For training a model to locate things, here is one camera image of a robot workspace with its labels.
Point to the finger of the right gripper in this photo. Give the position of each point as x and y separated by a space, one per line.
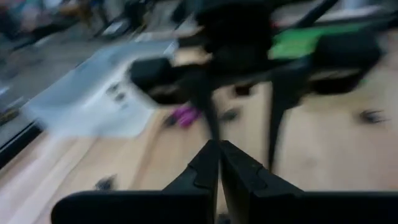
280 102
208 105

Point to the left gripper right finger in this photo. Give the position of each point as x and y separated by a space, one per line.
280 205

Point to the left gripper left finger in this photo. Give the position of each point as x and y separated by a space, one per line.
140 205

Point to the purple plastic toy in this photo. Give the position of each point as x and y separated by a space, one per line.
186 115

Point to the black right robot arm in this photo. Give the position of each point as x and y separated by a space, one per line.
224 6

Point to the clear plastic bin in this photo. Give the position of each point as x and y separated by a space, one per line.
77 102

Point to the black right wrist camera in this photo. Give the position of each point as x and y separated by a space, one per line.
233 34

